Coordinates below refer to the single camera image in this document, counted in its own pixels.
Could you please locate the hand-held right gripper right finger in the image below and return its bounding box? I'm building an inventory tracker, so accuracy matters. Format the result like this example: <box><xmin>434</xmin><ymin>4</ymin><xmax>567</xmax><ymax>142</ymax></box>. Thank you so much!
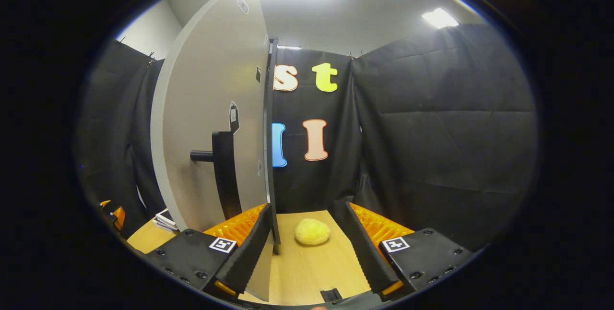
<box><xmin>344</xmin><ymin>202</ymin><xmax>480</xmax><ymax>303</ymax></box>

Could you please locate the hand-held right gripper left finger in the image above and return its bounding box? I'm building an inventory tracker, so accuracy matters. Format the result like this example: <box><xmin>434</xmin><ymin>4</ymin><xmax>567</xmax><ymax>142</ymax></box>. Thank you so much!
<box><xmin>144</xmin><ymin>203</ymin><xmax>273</xmax><ymax>301</ymax></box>

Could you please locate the grey cabinet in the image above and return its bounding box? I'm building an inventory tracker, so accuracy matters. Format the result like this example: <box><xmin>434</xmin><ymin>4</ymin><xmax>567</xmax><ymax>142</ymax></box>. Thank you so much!
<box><xmin>263</xmin><ymin>37</ymin><xmax>282</xmax><ymax>255</ymax></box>

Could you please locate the black cabinet door handle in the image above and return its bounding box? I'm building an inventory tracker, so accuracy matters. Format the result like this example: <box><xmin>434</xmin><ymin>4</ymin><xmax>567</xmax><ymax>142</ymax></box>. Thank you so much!
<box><xmin>190</xmin><ymin>131</ymin><xmax>243</xmax><ymax>222</ymax></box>

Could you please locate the grey cabinet door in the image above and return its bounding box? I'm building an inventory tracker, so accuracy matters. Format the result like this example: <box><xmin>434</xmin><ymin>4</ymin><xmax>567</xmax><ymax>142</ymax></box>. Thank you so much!
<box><xmin>150</xmin><ymin>0</ymin><xmax>274</xmax><ymax>301</ymax></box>

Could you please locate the stack of books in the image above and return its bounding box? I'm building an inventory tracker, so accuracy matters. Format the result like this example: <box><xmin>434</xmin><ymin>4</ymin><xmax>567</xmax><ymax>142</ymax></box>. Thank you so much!
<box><xmin>153</xmin><ymin>208</ymin><xmax>179</xmax><ymax>232</ymax></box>

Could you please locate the yellow round bun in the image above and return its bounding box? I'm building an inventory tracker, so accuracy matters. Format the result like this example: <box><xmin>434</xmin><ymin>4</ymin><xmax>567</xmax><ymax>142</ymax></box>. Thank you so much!
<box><xmin>294</xmin><ymin>218</ymin><xmax>331</xmax><ymax>246</ymax></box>

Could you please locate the black backdrop cloth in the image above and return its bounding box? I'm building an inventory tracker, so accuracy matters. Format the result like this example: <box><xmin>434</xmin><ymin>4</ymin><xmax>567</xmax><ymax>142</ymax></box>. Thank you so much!
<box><xmin>74</xmin><ymin>24</ymin><xmax>540</xmax><ymax>253</ymax></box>

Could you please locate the small ceiling light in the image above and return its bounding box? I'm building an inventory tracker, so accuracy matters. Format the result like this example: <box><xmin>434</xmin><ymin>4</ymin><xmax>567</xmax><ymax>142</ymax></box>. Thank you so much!
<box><xmin>422</xmin><ymin>8</ymin><xmax>460</xmax><ymax>29</ymax></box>

